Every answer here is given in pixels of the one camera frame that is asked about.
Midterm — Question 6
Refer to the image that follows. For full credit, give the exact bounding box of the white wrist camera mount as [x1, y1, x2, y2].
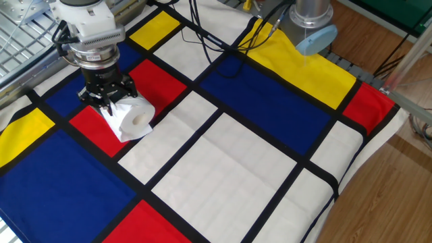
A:
[49, 0, 117, 40]

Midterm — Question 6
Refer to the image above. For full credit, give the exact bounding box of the aluminium frame post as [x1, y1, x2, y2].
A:
[379, 30, 432, 95]

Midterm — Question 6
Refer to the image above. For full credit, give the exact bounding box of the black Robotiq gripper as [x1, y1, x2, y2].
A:
[78, 63, 139, 117]

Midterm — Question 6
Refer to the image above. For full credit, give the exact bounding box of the white toilet paper roll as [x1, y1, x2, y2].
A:
[99, 91, 157, 144]

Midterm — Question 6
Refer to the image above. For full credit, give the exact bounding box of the silver perforated metal plate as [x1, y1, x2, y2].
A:
[0, 0, 51, 23]

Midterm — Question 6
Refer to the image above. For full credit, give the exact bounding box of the black cable with silver connector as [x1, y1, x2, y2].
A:
[232, 0, 298, 80]

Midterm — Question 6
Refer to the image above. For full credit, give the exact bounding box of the Mondrian pattern colour-block tablecloth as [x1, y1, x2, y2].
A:
[0, 0, 410, 243]

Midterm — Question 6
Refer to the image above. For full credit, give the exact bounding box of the aluminium frame beam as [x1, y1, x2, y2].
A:
[379, 86, 432, 126]

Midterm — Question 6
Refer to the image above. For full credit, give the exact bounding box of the grey vented wrist camera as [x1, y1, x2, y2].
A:
[79, 26, 126, 50]

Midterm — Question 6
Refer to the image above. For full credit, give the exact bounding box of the aluminium side rack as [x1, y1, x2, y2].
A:
[0, 0, 148, 109]

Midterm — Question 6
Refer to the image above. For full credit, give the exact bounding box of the grey cable bundle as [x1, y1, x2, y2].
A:
[408, 111, 432, 151]

